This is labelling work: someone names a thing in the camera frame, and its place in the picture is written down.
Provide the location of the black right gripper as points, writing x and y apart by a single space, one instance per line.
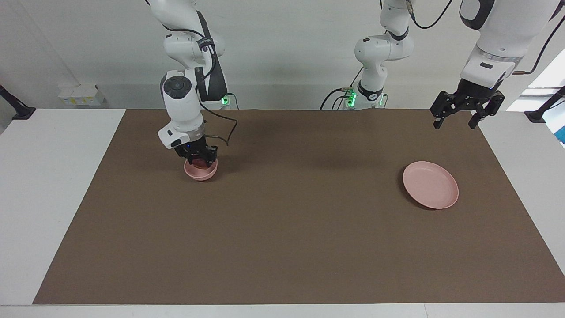
196 149

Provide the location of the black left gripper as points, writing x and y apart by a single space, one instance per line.
474 95

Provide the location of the dark red apple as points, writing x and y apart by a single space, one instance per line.
201 164

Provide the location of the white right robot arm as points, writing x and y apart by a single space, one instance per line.
181 110

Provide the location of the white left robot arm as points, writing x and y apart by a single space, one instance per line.
503 26

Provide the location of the pink bowl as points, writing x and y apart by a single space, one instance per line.
201 174

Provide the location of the pink plate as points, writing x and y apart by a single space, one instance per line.
430 185

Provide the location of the black clamp stand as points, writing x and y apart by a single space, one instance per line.
540 112
20 111

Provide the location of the blue object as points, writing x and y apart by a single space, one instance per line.
562 134

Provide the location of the brown table mat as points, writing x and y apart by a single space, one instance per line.
282 247

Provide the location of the white boxes with yellow labels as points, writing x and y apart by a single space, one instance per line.
81 95

